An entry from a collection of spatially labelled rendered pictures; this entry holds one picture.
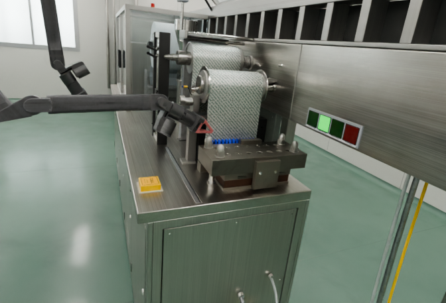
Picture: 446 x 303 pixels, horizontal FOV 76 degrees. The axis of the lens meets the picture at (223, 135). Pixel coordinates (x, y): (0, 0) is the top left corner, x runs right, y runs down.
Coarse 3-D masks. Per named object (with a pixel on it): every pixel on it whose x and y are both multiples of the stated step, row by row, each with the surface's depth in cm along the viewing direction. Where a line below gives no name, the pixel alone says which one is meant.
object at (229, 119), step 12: (216, 108) 114; (228, 108) 116; (240, 108) 118; (252, 108) 121; (216, 120) 116; (228, 120) 118; (240, 120) 120; (252, 120) 122; (216, 132) 118; (228, 132) 120; (240, 132) 122; (252, 132) 124
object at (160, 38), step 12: (156, 36) 139; (168, 36) 131; (156, 48) 132; (168, 48) 132; (156, 60) 146; (168, 60) 134; (156, 72) 147; (168, 72) 136; (156, 84) 146; (168, 84) 138; (168, 96) 139; (156, 132) 153
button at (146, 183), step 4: (152, 176) 106; (156, 176) 106; (140, 180) 102; (144, 180) 103; (148, 180) 103; (152, 180) 103; (156, 180) 103; (140, 184) 100; (144, 184) 100; (148, 184) 100; (152, 184) 100; (156, 184) 101; (160, 184) 101; (140, 188) 100; (144, 188) 99; (148, 188) 100; (152, 188) 100; (156, 188) 101; (160, 188) 101
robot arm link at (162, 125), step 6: (156, 102) 101; (162, 102) 101; (168, 102) 102; (162, 108) 102; (168, 108) 103; (162, 114) 105; (156, 120) 107; (162, 120) 105; (168, 120) 105; (156, 126) 105; (162, 126) 105; (168, 126) 105; (174, 126) 107; (162, 132) 105; (168, 132) 105
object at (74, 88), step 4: (76, 80) 137; (72, 84) 135; (76, 84) 136; (68, 88) 135; (72, 88) 135; (76, 88) 136; (80, 88) 138; (72, 92) 136; (76, 92) 137; (80, 92) 137; (84, 92) 136
